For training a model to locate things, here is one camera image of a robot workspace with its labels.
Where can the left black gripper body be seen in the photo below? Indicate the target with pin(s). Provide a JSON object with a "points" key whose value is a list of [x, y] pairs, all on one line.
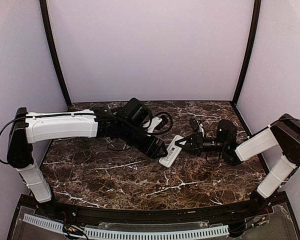
{"points": [[148, 144]]}

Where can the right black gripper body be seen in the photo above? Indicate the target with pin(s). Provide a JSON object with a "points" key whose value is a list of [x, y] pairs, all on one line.
{"points": [[197, 144]]}

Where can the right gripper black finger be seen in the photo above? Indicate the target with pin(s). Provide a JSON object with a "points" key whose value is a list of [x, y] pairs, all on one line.
{"points": [[187, 149], [184, 142]]}

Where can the white remote control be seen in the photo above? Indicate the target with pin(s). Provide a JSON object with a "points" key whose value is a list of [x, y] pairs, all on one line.
{"points": [[168, 161]]}

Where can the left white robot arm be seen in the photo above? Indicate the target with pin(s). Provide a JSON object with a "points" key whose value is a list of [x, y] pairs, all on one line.
{"points": [[133, 123]]}

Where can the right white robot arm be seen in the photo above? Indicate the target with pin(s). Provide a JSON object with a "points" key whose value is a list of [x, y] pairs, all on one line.
{"points": [[283, 133]]}

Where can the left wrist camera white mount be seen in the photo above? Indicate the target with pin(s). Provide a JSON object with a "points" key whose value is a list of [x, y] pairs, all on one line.
{"points": [[156, 124]]}

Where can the black front rail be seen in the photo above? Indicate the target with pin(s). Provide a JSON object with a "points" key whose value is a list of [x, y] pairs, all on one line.
{"points": [[229, 213]]}

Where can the left grey cable duct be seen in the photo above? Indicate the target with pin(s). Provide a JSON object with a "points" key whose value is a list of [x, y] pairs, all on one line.
{"points": [[43, 223]]}

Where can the right black frame post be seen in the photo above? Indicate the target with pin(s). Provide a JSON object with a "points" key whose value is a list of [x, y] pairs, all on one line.
{"points": [[248, 50]]}

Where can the black frame post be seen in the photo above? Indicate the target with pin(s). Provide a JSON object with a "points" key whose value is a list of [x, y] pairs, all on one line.
{"points": [[53, 51], [248, 50]]}

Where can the left black frame post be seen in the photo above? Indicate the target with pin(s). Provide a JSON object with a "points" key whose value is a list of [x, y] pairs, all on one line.
{"points": [[53, 51]]}

